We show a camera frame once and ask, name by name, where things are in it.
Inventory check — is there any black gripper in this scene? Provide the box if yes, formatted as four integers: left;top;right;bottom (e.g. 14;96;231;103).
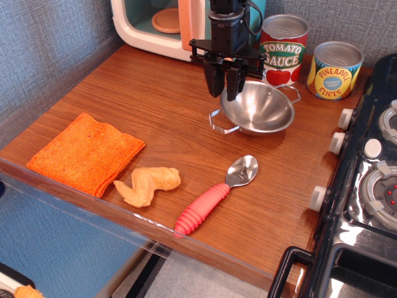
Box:
189;13;265;101

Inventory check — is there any small steel two-handled skillet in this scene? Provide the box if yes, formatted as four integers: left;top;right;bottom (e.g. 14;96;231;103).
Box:
209;81;301;136

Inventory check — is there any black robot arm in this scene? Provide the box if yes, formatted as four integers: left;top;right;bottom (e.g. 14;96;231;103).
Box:
189;1;266;102

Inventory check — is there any tomato sauce can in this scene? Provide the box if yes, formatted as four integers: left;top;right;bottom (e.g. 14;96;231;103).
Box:
259;14;310;86

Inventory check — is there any teal toy microwave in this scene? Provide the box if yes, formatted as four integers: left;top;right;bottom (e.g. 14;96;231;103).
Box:
110;0;267;62

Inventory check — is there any pineapple slices can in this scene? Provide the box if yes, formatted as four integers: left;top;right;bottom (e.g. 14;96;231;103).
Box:
306;41;364;101

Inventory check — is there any plastic toy chicken wing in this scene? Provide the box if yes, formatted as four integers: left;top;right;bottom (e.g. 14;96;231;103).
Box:
113;167;181;208

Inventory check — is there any orange knitted cloth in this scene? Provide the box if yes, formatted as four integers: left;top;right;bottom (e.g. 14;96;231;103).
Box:
27;112;145;198

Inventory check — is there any black toy stove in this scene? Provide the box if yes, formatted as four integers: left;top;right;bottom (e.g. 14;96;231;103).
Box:
269;54;396;297

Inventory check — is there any clear acrylic table guard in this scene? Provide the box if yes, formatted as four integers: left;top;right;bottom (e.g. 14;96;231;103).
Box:
1;159;272;297

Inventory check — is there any orange object at bottom left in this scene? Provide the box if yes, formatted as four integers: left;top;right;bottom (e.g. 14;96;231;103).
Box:
14;285;44;298

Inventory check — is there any red-handled metal spoon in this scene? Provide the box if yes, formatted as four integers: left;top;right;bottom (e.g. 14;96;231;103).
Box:
174;155;259;238

